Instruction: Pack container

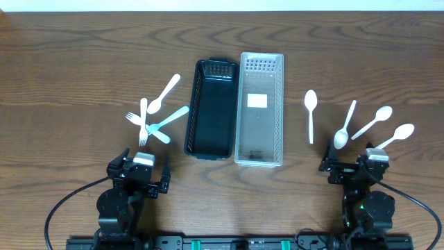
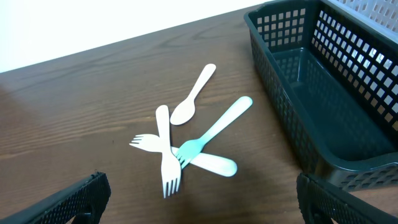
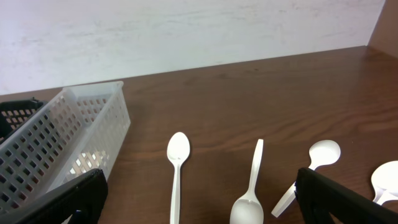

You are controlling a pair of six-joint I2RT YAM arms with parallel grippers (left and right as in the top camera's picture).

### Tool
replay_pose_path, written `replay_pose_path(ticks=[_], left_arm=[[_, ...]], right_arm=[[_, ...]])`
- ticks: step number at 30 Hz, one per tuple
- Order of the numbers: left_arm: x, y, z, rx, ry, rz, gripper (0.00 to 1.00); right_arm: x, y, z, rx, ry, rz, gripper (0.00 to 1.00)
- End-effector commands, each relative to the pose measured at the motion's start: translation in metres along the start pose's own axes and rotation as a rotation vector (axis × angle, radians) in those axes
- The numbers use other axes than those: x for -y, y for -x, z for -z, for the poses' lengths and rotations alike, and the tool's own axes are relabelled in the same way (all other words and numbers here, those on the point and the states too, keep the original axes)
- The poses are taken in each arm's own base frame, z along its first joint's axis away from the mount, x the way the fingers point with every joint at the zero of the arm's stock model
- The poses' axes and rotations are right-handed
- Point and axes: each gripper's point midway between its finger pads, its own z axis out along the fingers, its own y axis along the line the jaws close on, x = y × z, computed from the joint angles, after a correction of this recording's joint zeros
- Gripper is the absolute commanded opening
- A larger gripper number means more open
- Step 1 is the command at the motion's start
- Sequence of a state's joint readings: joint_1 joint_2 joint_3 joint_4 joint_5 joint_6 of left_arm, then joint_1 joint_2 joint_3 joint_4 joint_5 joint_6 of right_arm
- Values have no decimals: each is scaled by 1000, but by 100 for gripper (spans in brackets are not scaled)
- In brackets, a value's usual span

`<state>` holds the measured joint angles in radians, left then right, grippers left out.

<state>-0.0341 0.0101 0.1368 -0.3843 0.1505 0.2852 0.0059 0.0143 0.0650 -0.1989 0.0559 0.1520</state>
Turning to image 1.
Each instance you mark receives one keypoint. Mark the white spoon bowl up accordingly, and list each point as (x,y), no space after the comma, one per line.
(310,102)

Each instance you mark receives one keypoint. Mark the clear plastic basket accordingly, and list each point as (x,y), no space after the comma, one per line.
(259,138)

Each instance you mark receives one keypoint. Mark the white plastic fork underneath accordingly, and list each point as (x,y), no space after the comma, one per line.
(136,119)

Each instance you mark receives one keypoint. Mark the white plastic fork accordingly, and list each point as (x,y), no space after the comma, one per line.
(143,133)

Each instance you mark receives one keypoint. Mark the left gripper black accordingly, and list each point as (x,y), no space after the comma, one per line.
(137,178)

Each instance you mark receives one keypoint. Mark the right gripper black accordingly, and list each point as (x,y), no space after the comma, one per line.
(345,172)

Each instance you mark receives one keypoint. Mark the white spoon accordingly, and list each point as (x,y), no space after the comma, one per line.
(381,115)
(156,104)
(402,132)

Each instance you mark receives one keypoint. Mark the white spoon bowl down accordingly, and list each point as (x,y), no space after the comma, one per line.
(341,136)

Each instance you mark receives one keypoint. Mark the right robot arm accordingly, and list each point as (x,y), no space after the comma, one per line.
(370,212)

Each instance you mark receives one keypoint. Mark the black plastic basket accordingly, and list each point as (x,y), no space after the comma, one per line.
(213,106)

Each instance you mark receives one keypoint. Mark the mint green plastic fork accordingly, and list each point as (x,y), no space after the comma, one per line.
(179,113)

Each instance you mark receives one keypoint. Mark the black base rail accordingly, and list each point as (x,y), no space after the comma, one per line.
(304,241)

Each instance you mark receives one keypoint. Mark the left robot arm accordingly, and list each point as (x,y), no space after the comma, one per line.
(121,206)

